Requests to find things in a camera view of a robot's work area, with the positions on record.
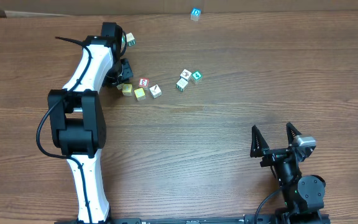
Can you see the yellow block left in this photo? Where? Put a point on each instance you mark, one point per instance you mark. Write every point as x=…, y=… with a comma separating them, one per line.
x=127, y=89

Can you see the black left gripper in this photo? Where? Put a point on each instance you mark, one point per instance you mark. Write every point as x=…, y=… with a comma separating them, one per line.
x=126, y=76

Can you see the white green grid block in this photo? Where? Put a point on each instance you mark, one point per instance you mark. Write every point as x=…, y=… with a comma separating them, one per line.
x=181, y=84

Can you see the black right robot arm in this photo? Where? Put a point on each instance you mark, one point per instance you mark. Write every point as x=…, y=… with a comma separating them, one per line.
x=303, y=195

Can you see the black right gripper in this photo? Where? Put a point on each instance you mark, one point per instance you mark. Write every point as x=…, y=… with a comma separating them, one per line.
x=260, y=149

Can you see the green R wooden block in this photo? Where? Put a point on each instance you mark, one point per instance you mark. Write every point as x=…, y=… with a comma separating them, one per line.
x=130, y=39

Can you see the white pencil picture block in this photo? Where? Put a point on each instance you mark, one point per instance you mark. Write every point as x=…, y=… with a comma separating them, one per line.
x=155, y=91

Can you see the blue letter block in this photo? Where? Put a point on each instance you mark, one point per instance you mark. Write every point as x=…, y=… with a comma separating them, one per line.
x=195, y=14

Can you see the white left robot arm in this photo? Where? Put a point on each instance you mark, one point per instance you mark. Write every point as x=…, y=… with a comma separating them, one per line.
x=76, y=117

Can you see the white animal picture block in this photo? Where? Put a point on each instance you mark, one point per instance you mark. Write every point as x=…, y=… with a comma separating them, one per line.
x=186, y=75

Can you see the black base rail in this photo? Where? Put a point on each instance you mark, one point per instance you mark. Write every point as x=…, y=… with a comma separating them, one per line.
x=246, y=219

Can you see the red number three block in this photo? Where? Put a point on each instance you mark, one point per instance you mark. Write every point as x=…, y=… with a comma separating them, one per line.
x=144, y=83

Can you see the yellow block right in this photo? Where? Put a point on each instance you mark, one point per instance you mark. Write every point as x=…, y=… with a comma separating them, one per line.
x=140, y=94

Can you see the yellow wooden block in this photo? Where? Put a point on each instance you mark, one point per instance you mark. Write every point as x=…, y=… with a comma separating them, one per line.
x=120, y=86

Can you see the green number four block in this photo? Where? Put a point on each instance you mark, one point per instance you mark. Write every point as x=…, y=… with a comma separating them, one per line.
x=196, y=77

